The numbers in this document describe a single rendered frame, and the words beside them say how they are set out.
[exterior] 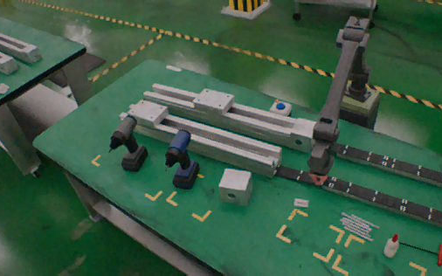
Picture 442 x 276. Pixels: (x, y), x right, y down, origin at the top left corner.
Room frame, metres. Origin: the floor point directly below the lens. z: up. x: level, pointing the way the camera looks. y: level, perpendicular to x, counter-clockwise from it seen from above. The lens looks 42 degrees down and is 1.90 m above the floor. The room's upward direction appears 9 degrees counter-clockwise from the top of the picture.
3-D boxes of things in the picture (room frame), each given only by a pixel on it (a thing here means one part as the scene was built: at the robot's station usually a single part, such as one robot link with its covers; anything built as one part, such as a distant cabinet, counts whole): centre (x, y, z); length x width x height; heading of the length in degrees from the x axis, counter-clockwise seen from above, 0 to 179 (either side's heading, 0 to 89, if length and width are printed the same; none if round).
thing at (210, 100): (1.38, 0.01, 0.87); 0.16 x 0.11 x 0.07; 54
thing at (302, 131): (1.13, -0.35, 0.83); 0.12 x 0.09 x 0.10; 144
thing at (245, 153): (1.23, 0.12, 0.82); 0.80 x 0.10 x 0.09; 54
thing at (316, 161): (0.85, -0.33, 1.02); 0.12 x 0.09 x 0.12; 145
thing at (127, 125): (1.14, 0.41, 0.89); 0.20 x 0.08 x 0.22; 158
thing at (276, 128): (1.38, 0.01, 0.82); 0.80 x 0.10 x 0.09; 54
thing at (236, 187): (0.91, -0.03, 0.83); 0.11 x 0.10 x 0.10; 157
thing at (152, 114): (1.38, 0.33, 0.87); 0.16 x 0.11 x 0.07; 54
